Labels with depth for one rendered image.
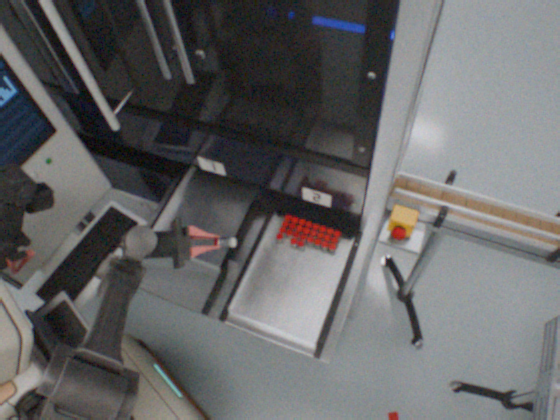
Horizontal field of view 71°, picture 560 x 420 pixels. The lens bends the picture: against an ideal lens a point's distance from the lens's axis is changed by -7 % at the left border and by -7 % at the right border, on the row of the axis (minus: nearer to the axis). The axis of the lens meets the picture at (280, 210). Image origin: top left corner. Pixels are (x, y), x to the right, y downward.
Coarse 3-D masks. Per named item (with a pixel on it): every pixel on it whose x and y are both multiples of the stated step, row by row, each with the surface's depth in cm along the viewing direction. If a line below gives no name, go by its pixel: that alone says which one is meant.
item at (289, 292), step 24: (264, 240) 130; (264, 264) 127; (288, 264) 126; (312, 264) 126; (336, 264) 125; (240, 288) 121; (264, 288) 123; (288, 288) 122; (312, 288) 122; (336, 288) 119; (240, 312) 120; (264, 312) 119; (288, 312) 119; (312, 312) 118; (312, 336) 115
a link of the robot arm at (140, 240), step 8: (128, 232) 76; (136, 232) 76; (144, 232) 77; (152, 232) 78; (128, 240) 76; (136, 240) 76; (144, 240) 77; (152, 240) 77; (128, 248) 75; (136, 248) 76; (144, 248) 77; (152, 248) 77; (112, 256) 81; (120, 256) 79; (128, 256) 75; (136, 256) 76; (144, 256) 81; (104, 264) 80; (128, 264) 82; (136, 264) 78; (144, 272) 83; (136, 288) 82
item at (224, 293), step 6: (234, 264) 122; (228, 270) 124; (234, 270) 123; (228, 276) 125; (234, 276) 124; (228, 282) 125; (234, 282) 125; (222, 288) 124; (228, 288) 124; (222, 294) 123; (228, 294) 123; (216, 300) 122; (222, 300) 122; (216, 306) 121; (222, 306) 121
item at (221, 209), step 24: (192, 168) 145; (192, 192) 142; (216, 192) 141; (240, 192) 141; (168, 216) 138; (192, 216) 137; (216, 216) 137; (240, 216) 136; (192, 240) 133; (216, 264) 128
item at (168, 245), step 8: (176, 224) 87; (160, 232) 86; (168, 232) 87; (176, 232) 87; (160, 240) 85; (168, 240) 85; (176, 240) 86; (160, 248) 85; (168, 248) 85; (176, 248) 86; (152, 256) 85; (160, 256) 86; (168, 256) 87; (176, 256) 87; (176, 264) 87; (184, 264) 85
